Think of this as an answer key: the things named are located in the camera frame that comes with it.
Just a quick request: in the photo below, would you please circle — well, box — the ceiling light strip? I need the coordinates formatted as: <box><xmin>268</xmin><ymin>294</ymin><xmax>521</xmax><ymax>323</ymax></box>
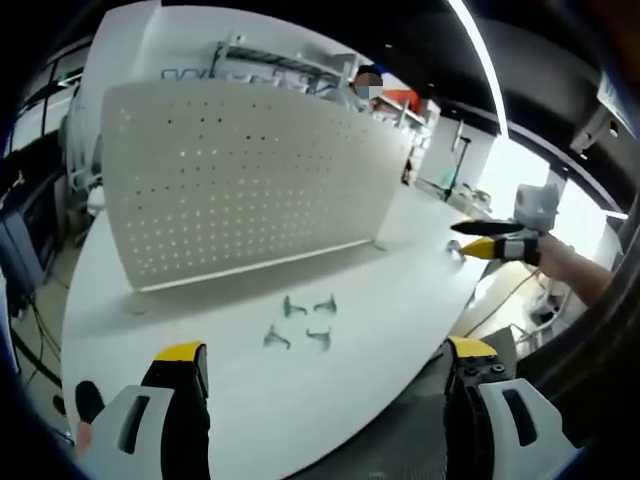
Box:
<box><xmin>446</xmin><ymin>0</ymin><xmax>512</xmax><ymax>140</ymax></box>

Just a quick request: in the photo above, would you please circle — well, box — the white perforated mounting plate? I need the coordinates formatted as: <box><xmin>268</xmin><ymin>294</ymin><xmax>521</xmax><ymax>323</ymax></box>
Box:
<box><xmin>99</xmin><ymin>78</ymin><xmax>417</xmax><ymax>295</ymax></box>

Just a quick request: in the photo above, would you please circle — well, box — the teal kick scooter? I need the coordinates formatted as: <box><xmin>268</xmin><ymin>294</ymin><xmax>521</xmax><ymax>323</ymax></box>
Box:
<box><xmin>438</xmin><ymin>134</ymin><xmax>474</xmax><ymax>203</ymax></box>

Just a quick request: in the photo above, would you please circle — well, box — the metal shelf rack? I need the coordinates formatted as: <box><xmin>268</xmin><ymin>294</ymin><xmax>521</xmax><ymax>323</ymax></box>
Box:
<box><xmin>213</xmin><ymin>33</ymin><xmax>437</xmax><ymax>151</ymax></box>

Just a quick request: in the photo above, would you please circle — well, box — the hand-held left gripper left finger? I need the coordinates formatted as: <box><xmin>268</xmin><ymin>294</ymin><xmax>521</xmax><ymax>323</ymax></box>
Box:
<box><xmin>74</xmin><ymin>341</ymin><xmax>212</xmax><ymax>480</ymax></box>

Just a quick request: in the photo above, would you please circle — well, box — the dark round object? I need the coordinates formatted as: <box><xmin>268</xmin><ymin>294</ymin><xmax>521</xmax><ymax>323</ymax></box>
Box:
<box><xmin>74</xmin><ymin>380</ymin><xmax>107</xmax><ymax>426</ymax></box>

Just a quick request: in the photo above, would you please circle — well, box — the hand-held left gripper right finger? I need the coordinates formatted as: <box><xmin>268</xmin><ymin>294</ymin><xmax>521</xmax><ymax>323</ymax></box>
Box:
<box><xmin>442</xmin><ymin>335</ymin><xmax>582</xmax><ymax>480</ymax></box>

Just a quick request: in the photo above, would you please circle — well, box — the dark equipment cart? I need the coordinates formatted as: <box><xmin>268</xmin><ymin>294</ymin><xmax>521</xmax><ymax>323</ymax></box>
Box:
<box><xmin>0</xmin><ymin>164</ymin><xmax>62</xmax><ymax>301</ymax></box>

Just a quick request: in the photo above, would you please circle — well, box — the person's dark clothing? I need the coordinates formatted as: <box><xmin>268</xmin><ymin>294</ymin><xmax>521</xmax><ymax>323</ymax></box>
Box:
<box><xmin>514</xmin><ymin>189</ymin><xmax>640</xmax><ymax>451</ymax></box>

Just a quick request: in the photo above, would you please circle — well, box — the orange box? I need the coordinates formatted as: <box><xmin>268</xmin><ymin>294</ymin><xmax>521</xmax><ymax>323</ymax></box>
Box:
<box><xmin>383</xmin><ymin>87</ymin><xmax>420</xmax><ymax>109</ymax></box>

